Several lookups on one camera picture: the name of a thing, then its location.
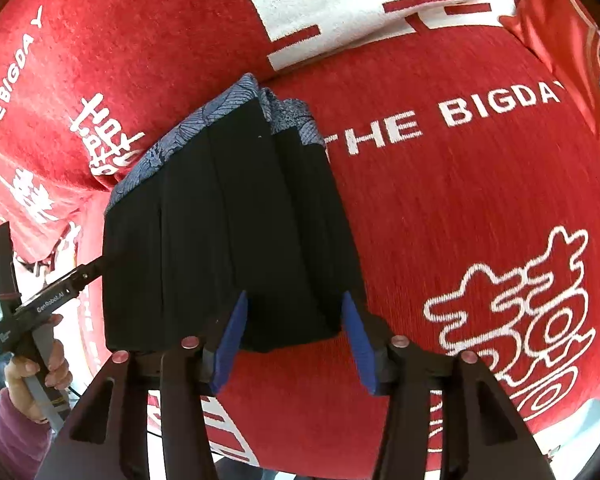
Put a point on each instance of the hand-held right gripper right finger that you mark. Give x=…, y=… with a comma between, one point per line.
x=362, y=355

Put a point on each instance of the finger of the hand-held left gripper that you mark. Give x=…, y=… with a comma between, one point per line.
x=91, y=270

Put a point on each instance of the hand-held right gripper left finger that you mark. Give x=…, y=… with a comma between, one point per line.
x=230, y=345

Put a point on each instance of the dark pants with patterned waistband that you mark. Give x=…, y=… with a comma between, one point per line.
x=230, y=210

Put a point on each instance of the person's left forearm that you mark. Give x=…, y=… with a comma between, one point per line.
x=20, y=440

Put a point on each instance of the person's left hand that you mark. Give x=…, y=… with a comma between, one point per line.
x=16, y=385

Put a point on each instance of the red embroidered pillow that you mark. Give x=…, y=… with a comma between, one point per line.
x=570, y=50

